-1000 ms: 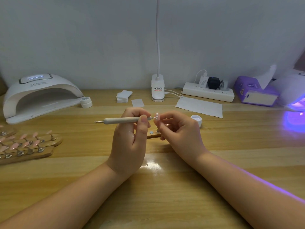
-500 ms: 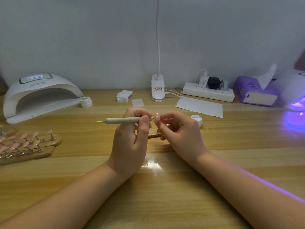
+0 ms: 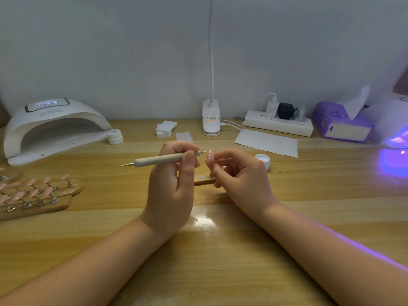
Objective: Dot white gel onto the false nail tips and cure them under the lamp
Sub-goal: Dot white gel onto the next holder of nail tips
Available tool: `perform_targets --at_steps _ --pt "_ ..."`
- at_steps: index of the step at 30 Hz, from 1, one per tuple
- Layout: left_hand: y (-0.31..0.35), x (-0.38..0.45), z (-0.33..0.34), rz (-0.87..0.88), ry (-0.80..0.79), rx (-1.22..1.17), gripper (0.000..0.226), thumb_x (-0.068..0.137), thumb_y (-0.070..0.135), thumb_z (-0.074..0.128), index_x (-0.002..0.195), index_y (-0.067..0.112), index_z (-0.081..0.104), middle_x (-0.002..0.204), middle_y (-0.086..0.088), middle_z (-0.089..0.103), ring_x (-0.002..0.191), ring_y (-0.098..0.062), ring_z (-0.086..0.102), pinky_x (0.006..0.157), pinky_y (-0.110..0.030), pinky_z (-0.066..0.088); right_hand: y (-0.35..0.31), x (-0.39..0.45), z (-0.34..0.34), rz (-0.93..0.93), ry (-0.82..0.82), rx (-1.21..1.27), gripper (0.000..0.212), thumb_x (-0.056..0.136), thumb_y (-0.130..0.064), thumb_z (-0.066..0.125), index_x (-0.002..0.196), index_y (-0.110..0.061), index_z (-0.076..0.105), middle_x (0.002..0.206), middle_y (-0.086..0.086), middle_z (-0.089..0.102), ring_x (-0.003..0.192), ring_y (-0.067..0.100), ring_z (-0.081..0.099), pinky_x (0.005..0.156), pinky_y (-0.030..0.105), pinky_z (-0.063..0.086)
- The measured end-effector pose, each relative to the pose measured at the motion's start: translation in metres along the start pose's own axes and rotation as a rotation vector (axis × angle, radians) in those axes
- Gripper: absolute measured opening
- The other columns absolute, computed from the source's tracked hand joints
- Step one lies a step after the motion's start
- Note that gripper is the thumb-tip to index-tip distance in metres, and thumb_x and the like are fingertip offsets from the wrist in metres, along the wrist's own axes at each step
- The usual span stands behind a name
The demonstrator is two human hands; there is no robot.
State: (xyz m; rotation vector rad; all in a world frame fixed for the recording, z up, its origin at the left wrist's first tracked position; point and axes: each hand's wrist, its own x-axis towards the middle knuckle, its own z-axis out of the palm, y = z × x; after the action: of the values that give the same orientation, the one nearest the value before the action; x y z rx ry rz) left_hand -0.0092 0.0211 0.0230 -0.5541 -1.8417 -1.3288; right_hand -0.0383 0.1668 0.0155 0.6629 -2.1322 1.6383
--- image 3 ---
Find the person's left hand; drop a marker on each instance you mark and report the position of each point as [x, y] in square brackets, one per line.
[169, 195]

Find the person's right hand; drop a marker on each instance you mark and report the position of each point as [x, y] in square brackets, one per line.
[247, 183]

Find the white gel jar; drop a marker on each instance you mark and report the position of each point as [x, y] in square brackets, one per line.
[263, 162]

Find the wooden nail holder strip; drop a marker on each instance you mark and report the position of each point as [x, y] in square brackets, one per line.
[204, 180]

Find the grey dotting pen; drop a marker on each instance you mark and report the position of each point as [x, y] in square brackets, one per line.
[150, 160]

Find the pink nail tip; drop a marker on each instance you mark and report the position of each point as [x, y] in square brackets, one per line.
[209, 154]

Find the wooden stands with pink nails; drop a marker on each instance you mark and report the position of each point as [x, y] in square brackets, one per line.
[35, 194]

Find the white nail lamp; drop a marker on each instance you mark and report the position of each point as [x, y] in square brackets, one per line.
[392, 118]
[54, 123]

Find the person's left forearm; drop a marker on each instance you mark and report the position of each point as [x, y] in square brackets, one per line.
[80, 274]

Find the person's right forearm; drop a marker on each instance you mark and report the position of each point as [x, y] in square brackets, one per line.
[341, 261]

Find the white desk lamp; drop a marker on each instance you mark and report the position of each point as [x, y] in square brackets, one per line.
[211, 118]

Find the white paper sheet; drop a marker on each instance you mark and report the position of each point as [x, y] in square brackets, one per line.
[266, 143]

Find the small white paper square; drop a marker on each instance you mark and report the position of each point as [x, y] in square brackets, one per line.
[184, 136]

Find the stack of white cotton pads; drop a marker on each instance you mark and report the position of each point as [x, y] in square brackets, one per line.
[166, 128]

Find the white power strip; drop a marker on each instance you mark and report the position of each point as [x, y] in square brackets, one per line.
[278, 123]

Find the white charger plug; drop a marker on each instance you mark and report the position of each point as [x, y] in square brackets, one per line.
[271, 109]

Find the small closed white jar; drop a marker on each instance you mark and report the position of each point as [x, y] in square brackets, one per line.
[115, 137]

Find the black plug adapter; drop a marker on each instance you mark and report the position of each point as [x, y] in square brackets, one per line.
[285, 111]

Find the grey plug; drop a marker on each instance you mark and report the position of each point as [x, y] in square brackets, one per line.
[300, 114]

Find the purple tissue box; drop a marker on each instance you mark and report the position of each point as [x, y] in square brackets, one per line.
[329, 121]

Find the white tissue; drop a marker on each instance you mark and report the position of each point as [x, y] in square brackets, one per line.
[357, 102]

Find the brown cardboard box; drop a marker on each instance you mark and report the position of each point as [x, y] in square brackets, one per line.
[4, 116]

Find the brown wooden board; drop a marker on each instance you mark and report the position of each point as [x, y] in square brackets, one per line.
[401, 83]

